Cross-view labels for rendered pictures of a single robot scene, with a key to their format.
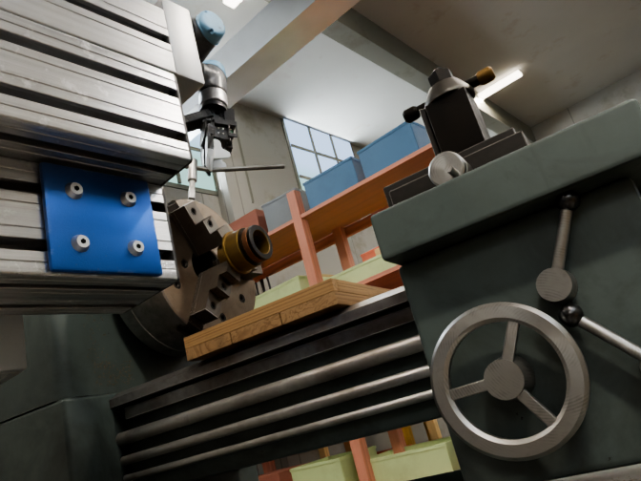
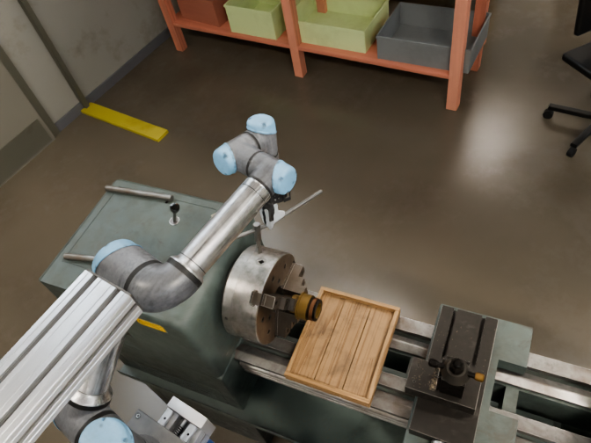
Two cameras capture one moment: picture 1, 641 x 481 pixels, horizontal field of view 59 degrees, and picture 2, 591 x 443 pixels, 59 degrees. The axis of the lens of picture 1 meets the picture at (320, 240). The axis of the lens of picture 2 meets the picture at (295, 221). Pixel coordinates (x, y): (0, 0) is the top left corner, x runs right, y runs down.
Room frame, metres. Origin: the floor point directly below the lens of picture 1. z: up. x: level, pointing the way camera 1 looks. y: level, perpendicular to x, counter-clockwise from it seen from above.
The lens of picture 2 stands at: (0.24, 0.01, 2.58)
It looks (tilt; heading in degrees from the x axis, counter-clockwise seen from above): 51 degrees down; 7
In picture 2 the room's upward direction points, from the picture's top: 14 degrees counter-clockwise
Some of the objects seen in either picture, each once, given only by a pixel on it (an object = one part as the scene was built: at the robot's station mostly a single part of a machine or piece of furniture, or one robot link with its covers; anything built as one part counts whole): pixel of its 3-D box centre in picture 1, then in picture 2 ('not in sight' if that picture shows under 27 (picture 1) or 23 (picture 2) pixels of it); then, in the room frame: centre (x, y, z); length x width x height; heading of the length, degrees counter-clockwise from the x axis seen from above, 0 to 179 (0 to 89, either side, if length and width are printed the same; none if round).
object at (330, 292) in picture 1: (314, 324); (344, 342); (1.02, 0.05, 0.89); 0.36 x 0.30 x 0.04; 153
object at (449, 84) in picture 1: (447, 95); (456, 370); (0.78, -0.25, 1.14); 0.08 x 0.08 x 0.03
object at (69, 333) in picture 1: (65, 339); (165, 273); (1.31, 0.66, 1.06); 0.59 x 0.48 x 0.39; 63
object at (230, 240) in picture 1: (243, 249); (305, 307); (1.08, 0.16, 1.08); 0.09 x 0.09 x 0.09; 63
